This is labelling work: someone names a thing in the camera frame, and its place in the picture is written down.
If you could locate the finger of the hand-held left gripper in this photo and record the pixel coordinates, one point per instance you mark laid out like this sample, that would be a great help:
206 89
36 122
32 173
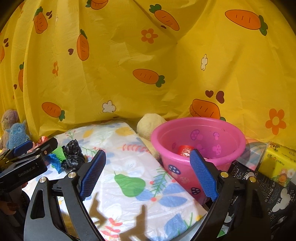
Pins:
23 147
46 147

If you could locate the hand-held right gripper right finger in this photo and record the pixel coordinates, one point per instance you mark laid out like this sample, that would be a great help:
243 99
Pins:
204 176

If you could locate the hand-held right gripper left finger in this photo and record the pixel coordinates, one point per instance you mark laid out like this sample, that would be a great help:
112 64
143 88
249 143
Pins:
92 173

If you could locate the red white wrapper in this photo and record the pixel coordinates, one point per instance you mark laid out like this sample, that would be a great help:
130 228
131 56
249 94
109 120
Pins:
42 139

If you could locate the blue foam fruit net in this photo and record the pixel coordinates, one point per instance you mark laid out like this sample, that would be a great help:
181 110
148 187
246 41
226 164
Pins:
54 162

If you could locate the black plastic bag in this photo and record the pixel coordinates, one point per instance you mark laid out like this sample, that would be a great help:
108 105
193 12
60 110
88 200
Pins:
74 155

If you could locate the red paper cup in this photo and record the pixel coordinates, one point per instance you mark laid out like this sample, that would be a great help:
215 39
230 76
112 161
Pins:
183 149

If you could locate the pink mushroom print bucket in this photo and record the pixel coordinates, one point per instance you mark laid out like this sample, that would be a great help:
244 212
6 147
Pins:
173 162

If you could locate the blue plush monster toy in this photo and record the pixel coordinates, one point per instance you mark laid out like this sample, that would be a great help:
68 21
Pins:
17 136

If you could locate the brown teddy bear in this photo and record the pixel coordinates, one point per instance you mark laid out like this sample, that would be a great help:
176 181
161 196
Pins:
9 118

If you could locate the floral plastic tablecloth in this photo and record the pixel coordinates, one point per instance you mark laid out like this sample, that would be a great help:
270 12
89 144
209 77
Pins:
129 157

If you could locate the black printed cloth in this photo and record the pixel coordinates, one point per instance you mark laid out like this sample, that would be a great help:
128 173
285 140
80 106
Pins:
266 185

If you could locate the yellow tissue pack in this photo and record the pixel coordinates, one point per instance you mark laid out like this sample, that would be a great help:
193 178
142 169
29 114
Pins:
275 162

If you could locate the cream plush ball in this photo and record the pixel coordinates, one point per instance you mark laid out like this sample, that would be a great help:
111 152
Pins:
148 126

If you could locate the yellow carrot print curtain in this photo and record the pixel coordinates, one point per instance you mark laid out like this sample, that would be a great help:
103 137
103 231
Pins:
150 69

